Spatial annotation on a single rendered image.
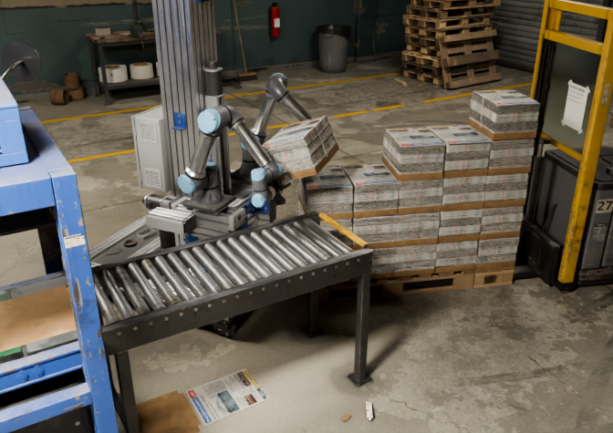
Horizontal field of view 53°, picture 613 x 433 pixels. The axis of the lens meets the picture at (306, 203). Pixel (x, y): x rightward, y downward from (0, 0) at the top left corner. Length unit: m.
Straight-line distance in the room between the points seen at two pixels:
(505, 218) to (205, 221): 1.96
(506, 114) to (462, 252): 0.96
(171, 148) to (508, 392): 2.38
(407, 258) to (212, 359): 1.41
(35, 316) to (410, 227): 2.29
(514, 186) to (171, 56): 2.28
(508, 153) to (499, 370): 1.33
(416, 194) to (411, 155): 0.27
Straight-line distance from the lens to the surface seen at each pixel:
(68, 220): 2.12
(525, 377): 3.70
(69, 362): 2.58
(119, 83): 9.28
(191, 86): 3.59
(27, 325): 2.74
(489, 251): 4.31
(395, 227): 3.95
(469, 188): 4.03
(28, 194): 2.08
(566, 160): 4.61
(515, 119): 4.01
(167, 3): 3.59
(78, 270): 2.21
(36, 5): 9.61
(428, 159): 3.84
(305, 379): 3.49
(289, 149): 3.34
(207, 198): 3.53
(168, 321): 2.66
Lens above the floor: 2.25
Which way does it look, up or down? 24 degrees down
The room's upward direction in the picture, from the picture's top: straight up
